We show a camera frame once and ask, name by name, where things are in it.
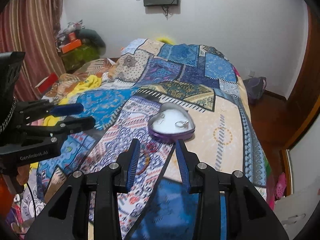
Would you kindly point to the brown wooden door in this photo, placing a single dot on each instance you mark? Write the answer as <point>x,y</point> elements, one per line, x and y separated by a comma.
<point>302,107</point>

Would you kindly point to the red flat box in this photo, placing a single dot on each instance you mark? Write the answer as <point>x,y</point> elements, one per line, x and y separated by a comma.
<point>46,84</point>

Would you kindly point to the orange box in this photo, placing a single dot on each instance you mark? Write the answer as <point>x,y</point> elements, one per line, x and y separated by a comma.
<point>70,46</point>

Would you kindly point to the patchwork patterned bedspread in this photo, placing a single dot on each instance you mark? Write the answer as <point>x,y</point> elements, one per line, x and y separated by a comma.
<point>156,92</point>

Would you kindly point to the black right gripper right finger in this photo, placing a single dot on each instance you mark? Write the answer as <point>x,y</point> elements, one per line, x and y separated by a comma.
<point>187,162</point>

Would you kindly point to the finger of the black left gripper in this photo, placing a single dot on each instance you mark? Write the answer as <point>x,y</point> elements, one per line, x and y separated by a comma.
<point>66,109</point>
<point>67,127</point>

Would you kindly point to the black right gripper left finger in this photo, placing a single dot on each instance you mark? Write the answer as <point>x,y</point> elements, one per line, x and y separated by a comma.
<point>128,161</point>

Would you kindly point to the purple bag on floor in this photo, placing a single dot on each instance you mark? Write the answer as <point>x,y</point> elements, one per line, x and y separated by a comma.
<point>255,88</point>

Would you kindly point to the purple heart-shaped tin box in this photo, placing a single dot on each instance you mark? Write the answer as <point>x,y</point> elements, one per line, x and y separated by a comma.
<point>161,126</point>

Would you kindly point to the striped pink curtain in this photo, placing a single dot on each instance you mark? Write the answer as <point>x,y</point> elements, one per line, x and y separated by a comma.
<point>31,26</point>

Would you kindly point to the silver charm earring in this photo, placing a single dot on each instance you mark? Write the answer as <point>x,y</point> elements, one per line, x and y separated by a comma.
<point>183,124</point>

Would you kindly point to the pink slipper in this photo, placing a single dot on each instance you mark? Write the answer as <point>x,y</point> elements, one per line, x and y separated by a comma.
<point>280,187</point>

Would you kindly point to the yellow blanket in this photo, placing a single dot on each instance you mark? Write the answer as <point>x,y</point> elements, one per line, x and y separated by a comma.
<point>80,87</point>

